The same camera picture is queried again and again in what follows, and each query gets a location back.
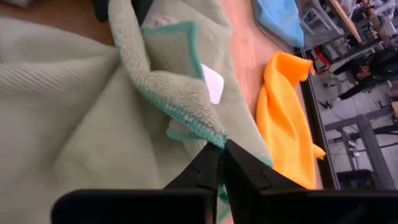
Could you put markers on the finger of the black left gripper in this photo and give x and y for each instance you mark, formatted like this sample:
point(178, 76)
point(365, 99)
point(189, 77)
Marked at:
point(101, 9)
point(141, 9)

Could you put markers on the grey metal table frame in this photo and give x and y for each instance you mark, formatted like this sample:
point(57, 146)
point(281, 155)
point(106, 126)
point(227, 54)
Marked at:
point(370, 143)

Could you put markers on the pale green teal-edged towel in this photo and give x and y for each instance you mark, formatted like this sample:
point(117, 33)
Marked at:
point(62, 124)

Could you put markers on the wooden desk top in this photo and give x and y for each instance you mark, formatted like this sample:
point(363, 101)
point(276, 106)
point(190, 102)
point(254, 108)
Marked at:
point(345, 18)

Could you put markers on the orange microfiber towel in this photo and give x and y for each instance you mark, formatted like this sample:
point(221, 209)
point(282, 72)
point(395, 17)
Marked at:
point(280, 124)

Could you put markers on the blue microfiber towel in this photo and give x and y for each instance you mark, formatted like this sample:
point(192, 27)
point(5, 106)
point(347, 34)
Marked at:
point(280, 21)

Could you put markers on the person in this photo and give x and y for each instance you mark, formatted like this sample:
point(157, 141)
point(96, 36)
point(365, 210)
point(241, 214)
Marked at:
point(381, 62)

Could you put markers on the person's hand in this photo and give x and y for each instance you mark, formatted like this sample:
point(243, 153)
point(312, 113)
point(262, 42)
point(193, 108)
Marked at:
point(363, 73)

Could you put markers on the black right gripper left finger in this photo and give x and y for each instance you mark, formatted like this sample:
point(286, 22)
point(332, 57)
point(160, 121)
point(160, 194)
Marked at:
point(205, 174)

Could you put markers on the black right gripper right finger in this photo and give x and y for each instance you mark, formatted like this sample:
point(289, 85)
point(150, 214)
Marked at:
point(245, 177)

